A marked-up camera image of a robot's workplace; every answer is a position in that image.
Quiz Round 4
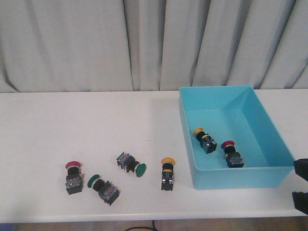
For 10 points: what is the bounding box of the red button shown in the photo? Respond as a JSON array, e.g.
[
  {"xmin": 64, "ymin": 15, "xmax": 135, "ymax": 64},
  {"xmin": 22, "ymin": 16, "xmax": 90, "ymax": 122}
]
[
  {"xmin": 65, "ymin": 161, "xmax": 83, "ymax": 195},
  {"xmin": 221, "ymin": 140, "xmax": 244, "ymax": 168}
]

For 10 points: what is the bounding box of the light blue plastic box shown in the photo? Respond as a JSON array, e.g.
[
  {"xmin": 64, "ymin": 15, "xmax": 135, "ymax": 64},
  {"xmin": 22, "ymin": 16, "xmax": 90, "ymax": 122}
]
[{"xmin": 180, "ymin": 86, "xmax": 294, "ymax": 190}]

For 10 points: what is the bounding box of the green button front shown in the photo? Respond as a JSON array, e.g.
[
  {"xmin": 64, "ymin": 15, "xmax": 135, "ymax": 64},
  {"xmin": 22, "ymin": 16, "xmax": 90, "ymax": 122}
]
[{"xmin": 87, "ymin": 174, "xmax": 120, "ymax": 205}]

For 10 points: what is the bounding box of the black floor cable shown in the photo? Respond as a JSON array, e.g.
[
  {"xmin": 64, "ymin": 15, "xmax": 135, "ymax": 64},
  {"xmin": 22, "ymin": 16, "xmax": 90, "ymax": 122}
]
[{"xmin": 125, "ymin": 219, "xmax": 157, "ymax": 231}]

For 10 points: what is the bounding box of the yellow button on table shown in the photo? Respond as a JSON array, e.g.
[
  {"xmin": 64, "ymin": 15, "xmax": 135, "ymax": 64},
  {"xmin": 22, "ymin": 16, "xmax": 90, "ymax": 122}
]
[{"xmin": 161, "ymin": 157, "xmax": 176, "ymax": 191}]

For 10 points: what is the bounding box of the green button middle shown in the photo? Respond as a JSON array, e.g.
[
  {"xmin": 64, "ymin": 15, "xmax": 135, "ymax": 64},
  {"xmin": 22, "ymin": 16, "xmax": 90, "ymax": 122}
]
[{"xmin": 116, "ymin": 152, "xmax": 146, "ymax": 178}]

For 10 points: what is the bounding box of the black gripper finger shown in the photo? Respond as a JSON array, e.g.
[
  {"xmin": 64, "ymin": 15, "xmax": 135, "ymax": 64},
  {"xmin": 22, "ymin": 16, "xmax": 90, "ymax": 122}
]
[
  {"xmin": 292, "ymin": 192, "xmax": 308, "ymax": 215},
  {"xmin": 294, "ymin": 158, "xmax": 308, "ymax": 181}
]

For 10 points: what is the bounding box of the white pleated curtain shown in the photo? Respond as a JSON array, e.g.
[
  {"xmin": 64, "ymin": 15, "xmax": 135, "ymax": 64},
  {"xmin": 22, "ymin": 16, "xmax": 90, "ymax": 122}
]
[{"xmin": 0, "ymin": 0, "xmax": 308, "ymax": 92}]

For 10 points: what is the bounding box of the green button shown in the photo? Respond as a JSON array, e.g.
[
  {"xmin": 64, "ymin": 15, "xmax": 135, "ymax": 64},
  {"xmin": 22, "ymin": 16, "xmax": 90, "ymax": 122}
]
[
  {"xmin": 87, "ymin": 174, "xmax": 120, "ymax": 205},
  {"xmin": 116, "ymin": 152, "xmax": 146, "ymax": 178}
]

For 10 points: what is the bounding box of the red button on table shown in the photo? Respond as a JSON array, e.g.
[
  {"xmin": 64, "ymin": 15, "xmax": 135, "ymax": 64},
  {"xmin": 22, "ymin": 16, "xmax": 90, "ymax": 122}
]
[{"xmin": 65, "ymin": 161, "xmax": 83, "ymax": 195}]

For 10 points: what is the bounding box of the yellow button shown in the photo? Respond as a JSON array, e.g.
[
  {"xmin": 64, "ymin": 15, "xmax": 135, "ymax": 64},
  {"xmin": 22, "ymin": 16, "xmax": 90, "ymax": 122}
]
[
  {"xmin": 193, "ymin": 127, "xmax": 217, "ymax": 154},
  {"xmin": 161, "ymin": 157, "xmax": 176, "ymax": 191}
]

